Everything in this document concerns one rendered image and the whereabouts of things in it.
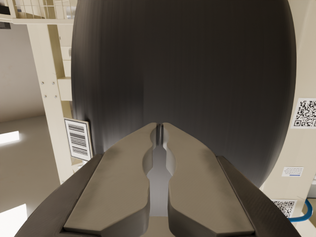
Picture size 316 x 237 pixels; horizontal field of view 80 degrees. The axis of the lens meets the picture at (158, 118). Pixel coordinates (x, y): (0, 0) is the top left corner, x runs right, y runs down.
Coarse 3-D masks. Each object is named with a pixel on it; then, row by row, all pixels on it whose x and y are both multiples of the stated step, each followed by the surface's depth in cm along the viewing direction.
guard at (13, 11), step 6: (12, 0) 72; (30, 0) 73; (54, 0) 73; (12, 6) 73; (48, 6) 74; (54, 6) 74; (60, 6) 74; (66, 6) 73; (72, 6) 73; (12, 12) 74; (12, 18) 75
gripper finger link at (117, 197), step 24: (120, 144) 10; (144, 144) 10; (96, 168) 9; (120, 168) 9; (144, 168) 10; (96, 192) 7; (120, 192) 7; (144, 192) 7; (72, 216) 7; (96, 216) 7; (120, 216) 7; (144, 216) 7
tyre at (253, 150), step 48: (96, 0) 23; (144, 0) 22; (192, 0) 22; (240, 0) 22; (96, 48) 22; (144, 48) 21; (192, 48) 21; (240, 48) 21; (288, 48) 23; (96, 96) 22; (144, 96) 22; (192, 96) 22; (240, 96) 22; (288, 96) 24; (96, 144) 24; (240, 144) 23
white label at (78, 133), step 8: (64, 120) 25; (72, 120) 24; (80, 120) 24; (72, 128) 25; (80, 128) 24; (88, 128) 24; (72, 136) 25; (80, 136) 25; (88, 136) 24; (72, 144) 26; (80, 144) 25; (88, 144) 24; (72, 152) 26; (80, 152) 26; (88, 152) 25; (88, 160) 26
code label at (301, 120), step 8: (304, 104) 43; (312, 104) 43; (296, 112) 44; (304, 112) 44; (312, 112) 44; (296, 120) 45; (304, 120) 44; (312, 120) 44; (296, 128) 45; (304, 128) 45; (312, 128) 45
